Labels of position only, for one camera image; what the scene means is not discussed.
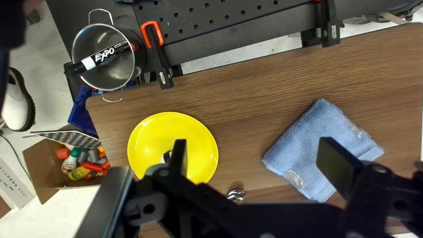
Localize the white paper sheet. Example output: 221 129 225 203
0 158 32 208

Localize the light blue towel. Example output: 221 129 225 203
261 99 384 202

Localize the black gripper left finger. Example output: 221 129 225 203
163 138 186 175

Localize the black and white shoe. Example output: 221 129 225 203
1 67 35 130

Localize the black Expo marker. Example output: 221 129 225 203
64 40 134 76

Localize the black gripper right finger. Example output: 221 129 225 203
315 137 363 199

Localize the blue cloth under table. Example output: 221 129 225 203
67 85 96 136

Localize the black clamp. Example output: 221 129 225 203
301 0 339 47

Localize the cardboard box of markers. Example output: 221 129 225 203
22 126 109 203

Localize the small silver foil ball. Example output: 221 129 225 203
227 187 245 202

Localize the yellow plastic plate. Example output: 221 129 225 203
126 110 219 183

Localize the black perforated metal board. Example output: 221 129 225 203
133 0 317 64

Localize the small steel pot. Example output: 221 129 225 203
64 7 145 103

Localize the orange handled clamp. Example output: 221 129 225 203
139 19 173 88

